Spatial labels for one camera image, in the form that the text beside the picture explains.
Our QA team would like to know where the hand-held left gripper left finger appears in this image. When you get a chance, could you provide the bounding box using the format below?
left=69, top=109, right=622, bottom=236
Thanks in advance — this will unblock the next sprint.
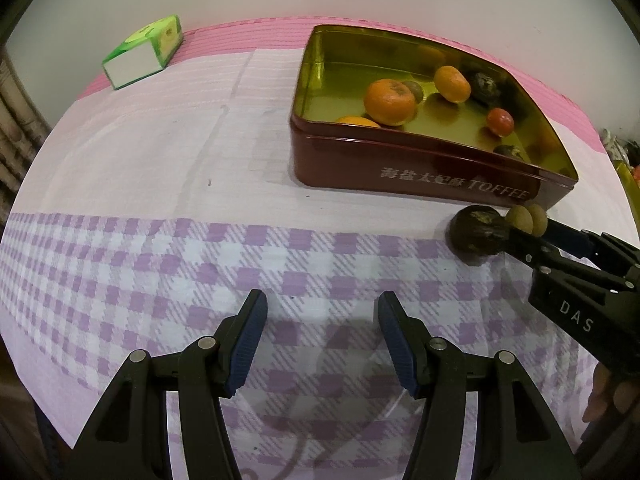
left=62, top=289, right=269, bottom=480

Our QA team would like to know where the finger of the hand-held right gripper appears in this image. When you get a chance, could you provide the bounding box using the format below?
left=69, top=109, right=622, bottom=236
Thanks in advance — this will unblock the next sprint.
left=544, top=217, right=640, bottom=277
left=502, top=232, right=627, bottom=287

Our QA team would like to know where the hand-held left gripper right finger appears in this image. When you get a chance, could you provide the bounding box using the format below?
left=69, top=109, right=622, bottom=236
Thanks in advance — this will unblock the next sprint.
left=377, top=291, right=583, bottom=480

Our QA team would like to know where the small dark wrinkled fruit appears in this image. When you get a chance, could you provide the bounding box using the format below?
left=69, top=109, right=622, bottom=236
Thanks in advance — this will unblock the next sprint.
left=448, top=205, right=511, bottom=266

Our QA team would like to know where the bright red tomato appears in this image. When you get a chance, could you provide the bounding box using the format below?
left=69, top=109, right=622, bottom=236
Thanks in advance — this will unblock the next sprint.
left=486, top=107, right=515, bottom=137

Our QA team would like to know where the large dark wrinkled fruit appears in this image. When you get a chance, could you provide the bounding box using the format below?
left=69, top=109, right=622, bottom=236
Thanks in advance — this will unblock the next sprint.
left=470, top=72, right=502, bottom=107

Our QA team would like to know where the oval tangerine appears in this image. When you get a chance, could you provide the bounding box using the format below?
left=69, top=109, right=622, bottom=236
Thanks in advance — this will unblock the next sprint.
left=433, top=65, right=472, bottom=105

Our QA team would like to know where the dark red tin box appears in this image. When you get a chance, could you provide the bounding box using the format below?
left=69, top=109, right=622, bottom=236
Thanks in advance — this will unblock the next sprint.
left=289, top=24, right=579, bottom=211

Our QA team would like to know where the round tangerine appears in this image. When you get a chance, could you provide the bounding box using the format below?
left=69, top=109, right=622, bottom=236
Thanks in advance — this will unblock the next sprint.
left=363, top=78, right=418, bottom=127

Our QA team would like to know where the person's right hand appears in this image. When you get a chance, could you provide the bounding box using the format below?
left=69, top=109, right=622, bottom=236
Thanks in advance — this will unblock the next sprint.
left=581, top=361, right=640, bottom=426

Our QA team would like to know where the gold box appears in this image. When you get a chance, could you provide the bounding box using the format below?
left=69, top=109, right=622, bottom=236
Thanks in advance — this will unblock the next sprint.
left=615, top=160, right=640, bottom=197

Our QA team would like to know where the white crumpled object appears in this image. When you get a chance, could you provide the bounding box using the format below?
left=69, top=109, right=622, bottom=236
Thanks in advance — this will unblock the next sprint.
left=600, top=129, right=629, bottom=161

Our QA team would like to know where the pink purple checked tablecloth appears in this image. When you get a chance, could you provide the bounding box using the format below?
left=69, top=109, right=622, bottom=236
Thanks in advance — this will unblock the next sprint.
left=0, top=17, right=621, bottom=480

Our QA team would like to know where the green tissue box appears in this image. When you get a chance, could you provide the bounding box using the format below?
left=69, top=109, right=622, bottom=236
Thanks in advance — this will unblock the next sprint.
left=101, top=15, right=183, bottom=91

